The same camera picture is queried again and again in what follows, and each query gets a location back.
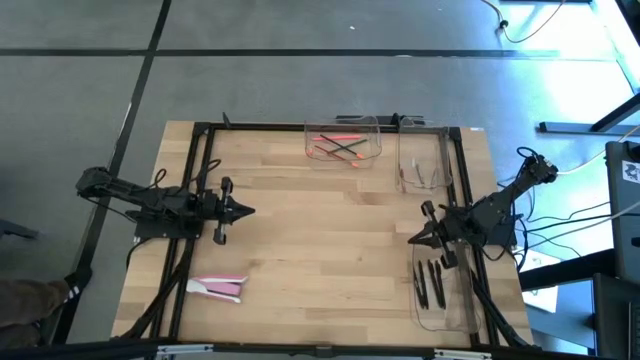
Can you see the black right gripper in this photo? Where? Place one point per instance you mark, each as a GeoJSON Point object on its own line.
{"type": "Point", "coordinates": [452, 225]}

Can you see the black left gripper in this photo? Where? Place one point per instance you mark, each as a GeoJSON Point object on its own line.
{"type": "Point", "coordinates": [216, 206]}

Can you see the black pen white scale print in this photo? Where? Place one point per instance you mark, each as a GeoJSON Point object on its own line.
{"type": "Point", "coordinates": [440, 287]}

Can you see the dark blue pen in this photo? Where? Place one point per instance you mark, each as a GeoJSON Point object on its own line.
{"type": "Point", "coordinates": [418, 290]}

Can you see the red crayon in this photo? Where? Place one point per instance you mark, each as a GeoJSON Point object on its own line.
{"type": "Point", "coordinates": [401, 175]}

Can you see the red pencil orange eraser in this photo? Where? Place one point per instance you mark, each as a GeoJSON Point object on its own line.
{"type": "Point", "coordinates": [345, 158]}

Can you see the green pencil orange eraser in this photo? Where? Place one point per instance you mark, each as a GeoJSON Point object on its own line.
{"type": "Point", "coordinates": [356, 145]}

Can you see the black pencil orange eraser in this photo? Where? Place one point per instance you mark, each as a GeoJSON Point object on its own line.
{"type": "Point", "coordinates": [332, 142]}

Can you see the pink pencil orange eraser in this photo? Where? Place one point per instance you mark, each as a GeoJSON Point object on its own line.
{"type": "Point", "coordinates": [340, 138]}

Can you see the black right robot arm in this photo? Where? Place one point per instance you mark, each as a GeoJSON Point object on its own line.
{"type": "Point", "coordinates": [505, 200]}

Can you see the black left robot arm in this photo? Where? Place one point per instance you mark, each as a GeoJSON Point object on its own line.
{"type": "Point", "coordinates": [140, 197]}

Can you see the clear plastic bin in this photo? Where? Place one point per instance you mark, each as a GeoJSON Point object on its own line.
{"type": "Point", "coordinates": [312, 162]}
{"type": "Point", "coordinates": [460, 300]}
{"type": "Point", "coordinates": [435, 150]}

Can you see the silver aluminium bar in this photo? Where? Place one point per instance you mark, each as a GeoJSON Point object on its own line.
{"type": "Point", "coordinates": [185, 350]}
{"type": "Point", "coordinates": [462, 355]}

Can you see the white paper sheet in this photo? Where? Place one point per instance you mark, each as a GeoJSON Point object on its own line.
{"type": "Point", "coordinates": [542, 297]}

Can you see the black floor beam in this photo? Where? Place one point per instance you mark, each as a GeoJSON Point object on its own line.
{"type": "Point", "coordinates": [565, 272]}

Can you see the black rig beam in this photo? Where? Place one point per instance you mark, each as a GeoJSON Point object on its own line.
{"type": "Point", "coordinates": [300, 350]}

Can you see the black desk leg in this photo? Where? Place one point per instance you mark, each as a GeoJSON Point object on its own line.
{"type": "Point", "coordinates": [575, 128]}

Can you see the grey equipment case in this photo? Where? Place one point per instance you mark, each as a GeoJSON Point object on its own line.
{"type": "Point", "coordinates": [622, 225]}

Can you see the black box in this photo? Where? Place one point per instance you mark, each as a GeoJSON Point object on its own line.
{"type": "Point", "coordinates": [615, 320]}

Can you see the person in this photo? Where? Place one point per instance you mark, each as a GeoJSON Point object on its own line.
{"type": "Point", "coordinates": [25, 305]}

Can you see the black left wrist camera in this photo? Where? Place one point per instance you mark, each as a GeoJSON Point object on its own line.
{"type": "Point", "coordinates": [220, 235]}

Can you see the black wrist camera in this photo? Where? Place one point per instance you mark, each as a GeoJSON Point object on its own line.
{"type": "Point", "coordinates": [448, 260]}
{"type": "Point", "coordinates": [220, 235]}

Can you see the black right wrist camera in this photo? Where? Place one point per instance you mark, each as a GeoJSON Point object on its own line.
{"type": "Point", "coordinates": [448, 260]}

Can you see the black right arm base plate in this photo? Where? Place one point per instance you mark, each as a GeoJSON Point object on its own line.
{"type": "Point", "coordinates": [505, 235]}

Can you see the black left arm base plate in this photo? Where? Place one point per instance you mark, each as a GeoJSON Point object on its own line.
{"type": "Point", "coordinates": [160, 231]}

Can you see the black metal table frame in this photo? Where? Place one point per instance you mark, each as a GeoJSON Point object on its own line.
{"type": "Point", "coordinates": [280, 127]}

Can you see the black bracket bar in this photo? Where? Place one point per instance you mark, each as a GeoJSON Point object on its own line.
{"type": "Point", "coordinates": [385, 120]}

